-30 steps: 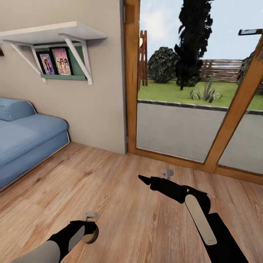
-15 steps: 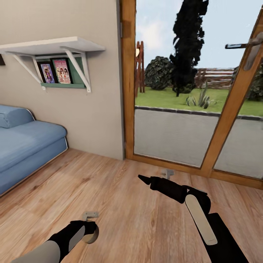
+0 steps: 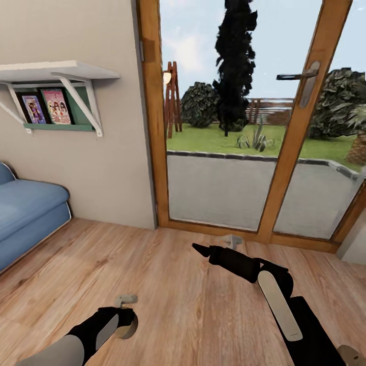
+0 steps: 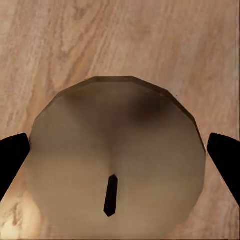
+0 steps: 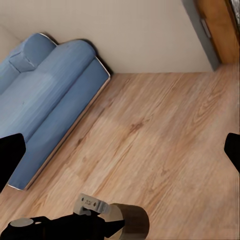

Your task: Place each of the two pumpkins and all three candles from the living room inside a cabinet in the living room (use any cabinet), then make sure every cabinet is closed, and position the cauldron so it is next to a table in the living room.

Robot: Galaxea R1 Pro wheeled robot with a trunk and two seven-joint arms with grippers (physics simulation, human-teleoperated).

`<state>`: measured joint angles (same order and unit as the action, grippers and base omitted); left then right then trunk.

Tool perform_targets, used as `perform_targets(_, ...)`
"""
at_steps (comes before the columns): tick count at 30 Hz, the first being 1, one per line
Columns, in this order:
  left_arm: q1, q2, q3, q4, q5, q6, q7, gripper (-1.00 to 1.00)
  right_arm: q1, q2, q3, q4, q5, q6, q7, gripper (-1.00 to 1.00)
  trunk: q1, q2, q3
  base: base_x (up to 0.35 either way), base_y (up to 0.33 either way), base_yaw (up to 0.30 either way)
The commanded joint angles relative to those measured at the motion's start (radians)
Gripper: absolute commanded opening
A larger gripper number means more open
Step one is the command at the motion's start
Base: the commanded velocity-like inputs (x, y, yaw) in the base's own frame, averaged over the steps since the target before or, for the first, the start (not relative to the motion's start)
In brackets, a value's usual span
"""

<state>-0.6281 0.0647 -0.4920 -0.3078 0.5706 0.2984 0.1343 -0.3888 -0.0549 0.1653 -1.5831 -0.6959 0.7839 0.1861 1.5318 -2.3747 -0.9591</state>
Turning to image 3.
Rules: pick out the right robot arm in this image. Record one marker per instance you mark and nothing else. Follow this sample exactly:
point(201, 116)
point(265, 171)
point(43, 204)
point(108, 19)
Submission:
point(304, 336)

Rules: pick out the sofa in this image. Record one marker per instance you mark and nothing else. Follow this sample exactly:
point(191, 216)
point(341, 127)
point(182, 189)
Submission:
point(30, 212)

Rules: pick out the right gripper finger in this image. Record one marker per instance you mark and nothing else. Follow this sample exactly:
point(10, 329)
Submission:
point(205, 251)

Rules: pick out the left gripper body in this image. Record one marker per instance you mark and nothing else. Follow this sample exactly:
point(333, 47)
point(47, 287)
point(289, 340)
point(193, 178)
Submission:
point(126, 316)

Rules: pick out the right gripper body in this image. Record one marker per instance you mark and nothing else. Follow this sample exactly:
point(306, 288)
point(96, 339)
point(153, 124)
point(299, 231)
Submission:
point(225, 257)

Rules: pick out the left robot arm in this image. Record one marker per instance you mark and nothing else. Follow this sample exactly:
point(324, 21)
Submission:
point(85, 339)

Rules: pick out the pillar candle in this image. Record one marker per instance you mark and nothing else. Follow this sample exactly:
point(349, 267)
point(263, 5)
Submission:
point(350, 356)
point(125, 332)

